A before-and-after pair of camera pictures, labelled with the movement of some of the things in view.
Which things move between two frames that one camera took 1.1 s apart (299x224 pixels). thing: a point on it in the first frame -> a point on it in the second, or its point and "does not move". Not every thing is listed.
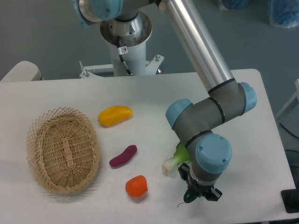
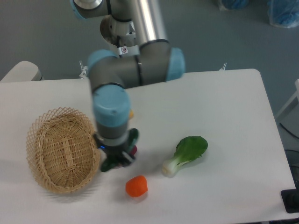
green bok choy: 170,165 does not move
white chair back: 23,71 does not move
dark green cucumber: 190,195 -> 110,162
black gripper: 208,191 -> 114,151
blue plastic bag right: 284,13 does not move
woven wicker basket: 63,150 does not move
